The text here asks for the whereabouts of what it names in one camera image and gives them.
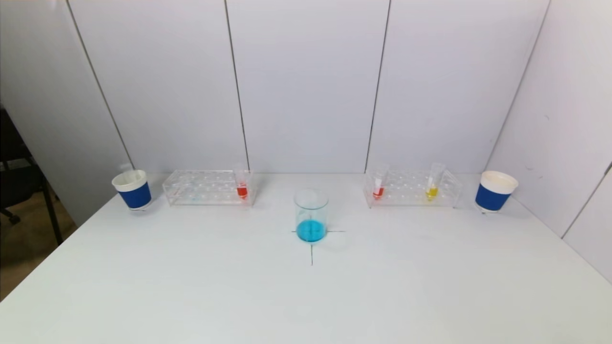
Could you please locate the test tube with yellow pigment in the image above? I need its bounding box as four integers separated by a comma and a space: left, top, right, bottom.
426, 162, 446, 201

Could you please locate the test tube with red pigment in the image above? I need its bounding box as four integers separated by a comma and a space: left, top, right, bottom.
233, 164, 250, 200
372, 163, 390, 200

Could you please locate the clear glass beaker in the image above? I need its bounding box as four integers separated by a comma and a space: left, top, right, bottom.
294, 189, 330, 243

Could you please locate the black office chair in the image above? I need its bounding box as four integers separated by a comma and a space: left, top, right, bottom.
0, 103, 64, 247

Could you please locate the clear acrylic test tube rack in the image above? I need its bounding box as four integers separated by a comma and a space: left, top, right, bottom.
363, 170, 463, 208
163, 170, 256, 207

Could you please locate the white paper cup blue sleeve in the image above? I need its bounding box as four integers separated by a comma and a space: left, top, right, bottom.
111, 170, 153, 211
475, 171, 519, 214

